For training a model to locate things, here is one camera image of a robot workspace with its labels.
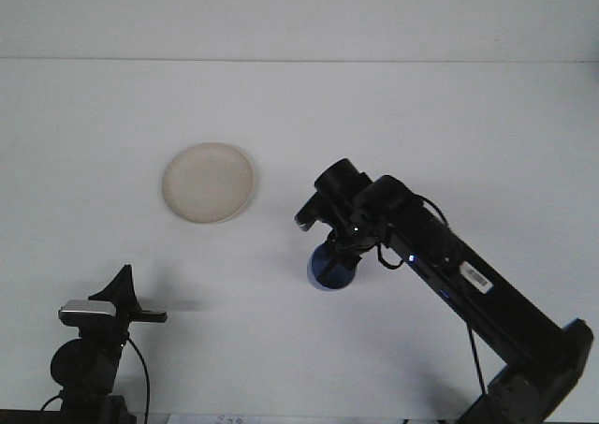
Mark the pale blue cup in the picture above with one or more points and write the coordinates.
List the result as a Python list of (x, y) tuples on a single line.
[(314, 265)]

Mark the pale round plate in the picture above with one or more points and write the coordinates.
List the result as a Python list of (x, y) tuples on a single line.
[(206, 185)]

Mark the printed white paper sheet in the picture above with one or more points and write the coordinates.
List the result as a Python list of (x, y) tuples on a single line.
[(224, 419)]

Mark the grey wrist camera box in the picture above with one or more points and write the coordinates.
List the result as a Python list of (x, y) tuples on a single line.
[(309, 211), (88, 308)]

